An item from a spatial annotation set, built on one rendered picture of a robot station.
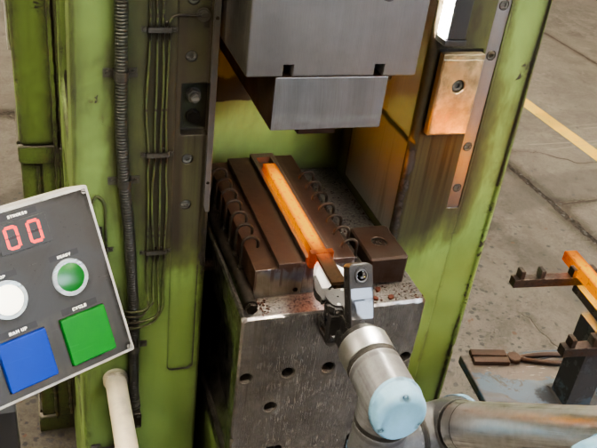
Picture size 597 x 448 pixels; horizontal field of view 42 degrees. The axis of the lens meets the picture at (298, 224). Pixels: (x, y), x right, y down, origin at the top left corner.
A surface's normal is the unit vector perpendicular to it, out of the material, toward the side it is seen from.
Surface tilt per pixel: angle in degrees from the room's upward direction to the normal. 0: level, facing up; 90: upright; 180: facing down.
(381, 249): 0
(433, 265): 90
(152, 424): 90
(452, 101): 90
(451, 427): 79
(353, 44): 90
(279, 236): 0
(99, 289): 60
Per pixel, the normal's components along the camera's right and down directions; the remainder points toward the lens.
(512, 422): -0.87, -0.41
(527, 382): 0.11, -0.84
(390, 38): 0.30, 0.54
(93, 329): 0.64, -0.02
